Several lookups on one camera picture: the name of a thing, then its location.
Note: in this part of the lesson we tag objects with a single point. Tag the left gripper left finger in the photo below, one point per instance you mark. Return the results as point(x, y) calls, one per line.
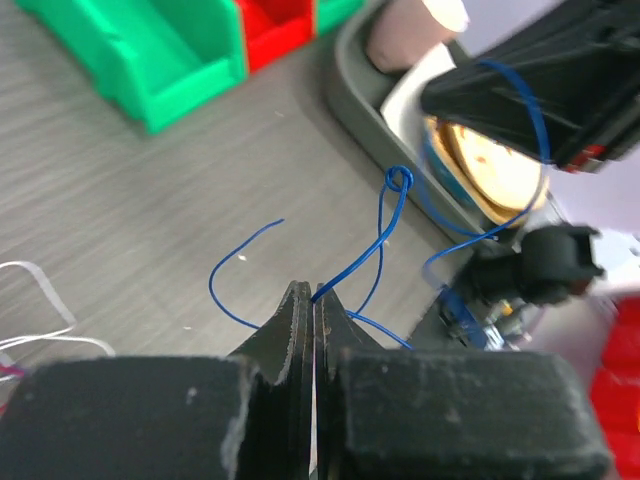
point(246, 415)

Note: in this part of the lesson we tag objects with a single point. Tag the bird pattern plate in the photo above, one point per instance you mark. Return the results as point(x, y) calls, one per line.
point(481, 174)

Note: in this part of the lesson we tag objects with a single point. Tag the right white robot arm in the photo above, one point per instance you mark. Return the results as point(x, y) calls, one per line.
point(554, 262)

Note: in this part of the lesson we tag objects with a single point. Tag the red plastic bin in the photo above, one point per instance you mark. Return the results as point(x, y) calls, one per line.
point(275, 28)

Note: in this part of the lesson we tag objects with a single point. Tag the red box beside table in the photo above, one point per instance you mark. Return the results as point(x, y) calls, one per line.
point(615, 389)

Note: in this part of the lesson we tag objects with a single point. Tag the left green plastic bin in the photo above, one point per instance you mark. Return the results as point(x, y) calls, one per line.
point(157, 60)

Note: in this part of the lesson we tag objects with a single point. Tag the right green plastic bin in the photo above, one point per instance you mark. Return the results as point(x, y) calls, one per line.
point(332, 13)

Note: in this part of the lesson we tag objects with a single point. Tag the green plastic bin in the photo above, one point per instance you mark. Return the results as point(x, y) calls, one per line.
point(157, 60)
point(332, 13)

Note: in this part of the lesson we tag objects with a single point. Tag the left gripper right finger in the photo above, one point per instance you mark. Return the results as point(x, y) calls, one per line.
point(453, 413)

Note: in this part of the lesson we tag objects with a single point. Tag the dark grey tray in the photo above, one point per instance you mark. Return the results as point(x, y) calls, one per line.
point(355, 91)

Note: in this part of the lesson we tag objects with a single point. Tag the pink ceramic mug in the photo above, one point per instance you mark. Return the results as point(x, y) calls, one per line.
point(406, 30)

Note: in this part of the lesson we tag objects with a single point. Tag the white square plate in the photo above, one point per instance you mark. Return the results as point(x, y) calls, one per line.
point(401, 109)

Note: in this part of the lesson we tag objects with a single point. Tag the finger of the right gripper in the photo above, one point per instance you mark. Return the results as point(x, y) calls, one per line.
point(564, 90)

